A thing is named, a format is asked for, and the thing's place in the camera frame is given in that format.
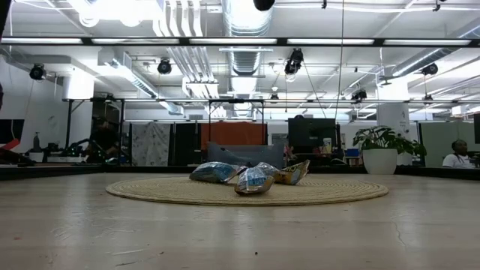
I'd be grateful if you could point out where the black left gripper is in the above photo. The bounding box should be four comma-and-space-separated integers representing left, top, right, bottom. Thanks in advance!
253, 0, 277, 12

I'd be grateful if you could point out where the silver blue granola bar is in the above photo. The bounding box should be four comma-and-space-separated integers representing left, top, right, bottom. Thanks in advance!
188, 161, 242, 185
254, 161, 281, 177

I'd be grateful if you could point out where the yellow granola bar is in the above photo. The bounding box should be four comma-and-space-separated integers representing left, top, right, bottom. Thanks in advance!
273, 159, 311, 186

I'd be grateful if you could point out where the blue white granola bar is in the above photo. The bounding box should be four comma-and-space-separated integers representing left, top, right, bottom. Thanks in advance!
233, 166, 276, 197

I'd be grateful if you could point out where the black ceiling spotlight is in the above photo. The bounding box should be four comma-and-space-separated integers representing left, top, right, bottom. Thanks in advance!
421, 61, 440, 77
283, 47, 305, 76
28, 63, 48, 82
350, 88, 369, 102
156, 57, 173, 76

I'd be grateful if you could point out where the orange partition panel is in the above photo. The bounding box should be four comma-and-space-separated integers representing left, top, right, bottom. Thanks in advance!
200, 121, 269, 151

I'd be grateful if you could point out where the black monitor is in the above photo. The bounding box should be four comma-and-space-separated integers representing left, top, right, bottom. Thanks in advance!
287, 116, 338, 155

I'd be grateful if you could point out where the dark grey plastic bin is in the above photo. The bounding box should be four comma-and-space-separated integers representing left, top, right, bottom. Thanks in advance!
206, 141, 285, 170

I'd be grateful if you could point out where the white building column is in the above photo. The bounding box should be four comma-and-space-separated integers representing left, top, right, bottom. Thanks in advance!
376, 80, 411, 131

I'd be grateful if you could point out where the grey patterned cloth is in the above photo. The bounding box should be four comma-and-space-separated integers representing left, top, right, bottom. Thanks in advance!
130, 122, 172, 167

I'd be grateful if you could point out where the green plant in white pot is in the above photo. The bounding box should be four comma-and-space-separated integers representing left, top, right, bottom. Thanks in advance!
351, 124, 428, 176

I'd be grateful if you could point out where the round woven straw placemat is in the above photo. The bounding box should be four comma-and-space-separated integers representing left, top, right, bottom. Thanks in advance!
105, 175, 390, 207

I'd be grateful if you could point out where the person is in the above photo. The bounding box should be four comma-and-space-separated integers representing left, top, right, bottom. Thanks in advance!
86, 115, 122, 164
441, 139, 476, 169

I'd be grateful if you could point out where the pale green partition panel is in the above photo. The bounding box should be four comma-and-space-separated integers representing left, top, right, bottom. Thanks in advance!
418, 121, 476, 168

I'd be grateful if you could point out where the silver ventilation duct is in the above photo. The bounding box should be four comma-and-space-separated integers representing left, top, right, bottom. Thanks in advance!
220, 0, 275, 77

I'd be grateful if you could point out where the black background rig frame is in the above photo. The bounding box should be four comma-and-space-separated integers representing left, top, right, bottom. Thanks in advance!
61, 97, 128, 166
207, 98, 266, 146

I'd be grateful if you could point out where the black aluminium rig frame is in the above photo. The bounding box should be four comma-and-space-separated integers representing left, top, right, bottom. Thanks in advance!
0, 36, 480, 182

